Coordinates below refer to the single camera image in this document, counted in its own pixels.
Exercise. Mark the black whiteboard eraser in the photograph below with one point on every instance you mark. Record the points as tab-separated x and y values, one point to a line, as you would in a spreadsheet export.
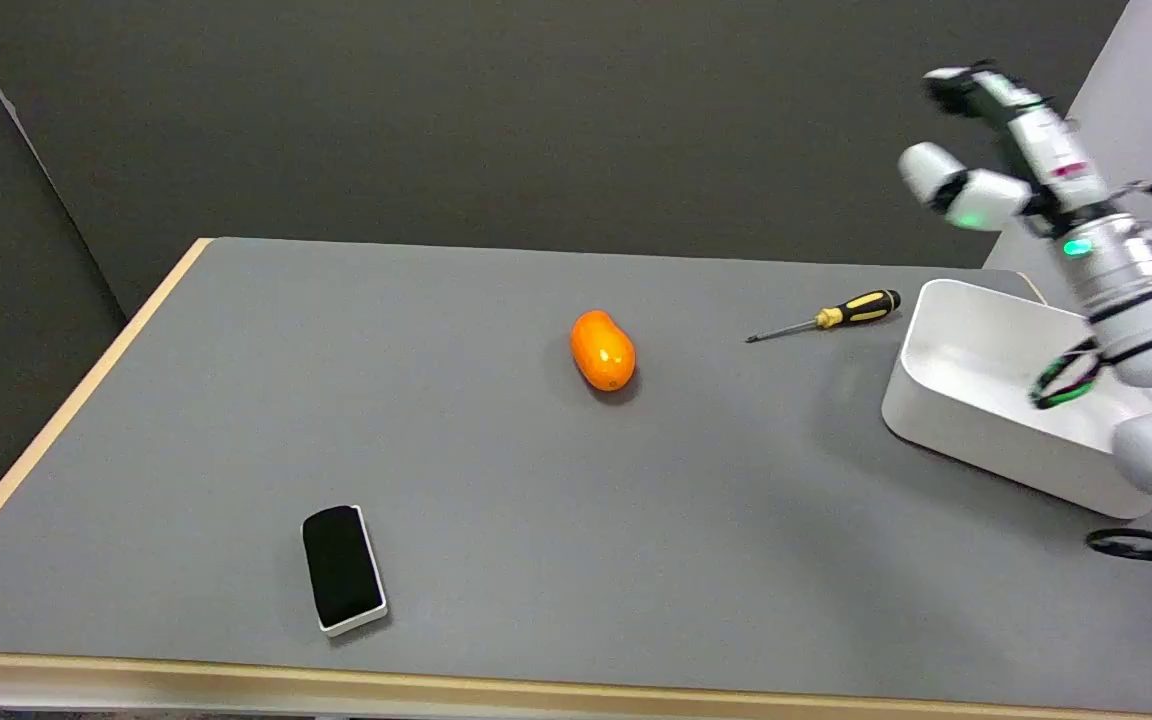
342	568

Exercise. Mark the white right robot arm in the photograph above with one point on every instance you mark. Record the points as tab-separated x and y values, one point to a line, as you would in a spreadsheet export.
1136	330

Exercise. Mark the grey partition panel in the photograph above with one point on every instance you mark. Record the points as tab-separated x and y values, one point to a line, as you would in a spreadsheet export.
1151	130

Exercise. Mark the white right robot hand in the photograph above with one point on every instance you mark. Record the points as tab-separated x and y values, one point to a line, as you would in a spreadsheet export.
1031	140

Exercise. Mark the orange mango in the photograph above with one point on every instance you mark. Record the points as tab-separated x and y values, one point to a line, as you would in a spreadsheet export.
603	349

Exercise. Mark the white plastic bin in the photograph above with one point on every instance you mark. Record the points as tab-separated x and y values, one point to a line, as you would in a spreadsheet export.
996	390

